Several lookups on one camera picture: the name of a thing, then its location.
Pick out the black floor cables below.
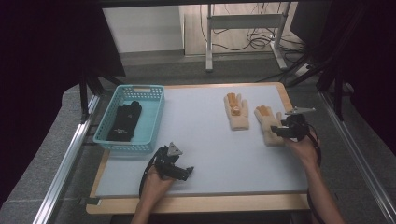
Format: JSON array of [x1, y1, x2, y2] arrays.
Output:
[[199, 3, 307, 63]]

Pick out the beige glove with orange fingers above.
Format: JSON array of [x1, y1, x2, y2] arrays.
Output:
[[253, 105, 286, 147], [223, 92, 250, 132]]

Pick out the teal plastic basket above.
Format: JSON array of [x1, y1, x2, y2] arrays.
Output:
[[92, 84, 166, 154]]

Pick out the white cabinet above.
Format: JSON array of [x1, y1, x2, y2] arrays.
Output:
[[102, 5, 185, 54]]

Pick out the person's right hand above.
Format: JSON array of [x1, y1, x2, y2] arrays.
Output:
[[283, 130, 320, 171]]

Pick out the white foam mat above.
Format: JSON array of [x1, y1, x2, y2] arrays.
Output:
[[94, 84, 310, 199]]

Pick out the black glove with white print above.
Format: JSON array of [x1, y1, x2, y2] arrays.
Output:
[[106, 104, 138, 143]]

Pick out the aluminium rail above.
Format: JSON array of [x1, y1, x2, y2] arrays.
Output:
[[318, 91, 396, 224], [32, 94, 101, 224]]

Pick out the black metal stand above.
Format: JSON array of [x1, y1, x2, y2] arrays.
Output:
[[78, 69, 126, 123], [285, 46, 348, 122]]

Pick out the dark curtain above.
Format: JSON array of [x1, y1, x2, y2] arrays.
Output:
[[311, 0, 396, 154], [0, 0, 127, 208]]

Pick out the white metal desk frame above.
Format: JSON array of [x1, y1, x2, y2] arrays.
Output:
[[205, 3, 290, 73]]

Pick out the black tape piece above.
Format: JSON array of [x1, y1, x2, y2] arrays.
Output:
[[78, 196, 103, 206]]

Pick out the person's left hand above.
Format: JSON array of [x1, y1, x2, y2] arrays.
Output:
[[141, 165, 176, 203]]

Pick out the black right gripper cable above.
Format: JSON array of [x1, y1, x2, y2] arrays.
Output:
[[306, 123, 323, 224]]

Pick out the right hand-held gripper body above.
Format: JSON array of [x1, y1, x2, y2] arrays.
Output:
[[278, 105, 317, 142]]

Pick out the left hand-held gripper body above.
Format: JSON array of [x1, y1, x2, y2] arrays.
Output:
[[153, 142, 190, 182]]

